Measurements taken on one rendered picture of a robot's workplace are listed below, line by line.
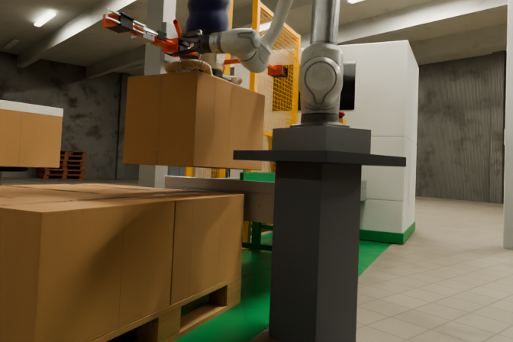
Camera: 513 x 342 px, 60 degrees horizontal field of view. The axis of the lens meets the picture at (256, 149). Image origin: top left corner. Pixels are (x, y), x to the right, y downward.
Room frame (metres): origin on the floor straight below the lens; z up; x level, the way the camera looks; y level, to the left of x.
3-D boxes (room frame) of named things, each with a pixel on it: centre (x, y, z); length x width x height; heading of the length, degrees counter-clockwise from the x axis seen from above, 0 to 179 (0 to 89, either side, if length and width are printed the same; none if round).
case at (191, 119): (2.19, 0.29, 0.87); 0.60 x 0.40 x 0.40; 151
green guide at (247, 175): (3.91, -0.20, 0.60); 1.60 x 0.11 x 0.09; 155
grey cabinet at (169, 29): (3.47, 0.71, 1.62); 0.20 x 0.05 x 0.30; 155
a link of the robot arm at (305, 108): (1.80, -0.25, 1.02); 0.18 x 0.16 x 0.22; 172
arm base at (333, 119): (1.83, -0.27, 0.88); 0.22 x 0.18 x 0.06; 128
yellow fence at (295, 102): (4.20, -0.17, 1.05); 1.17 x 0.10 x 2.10; 155
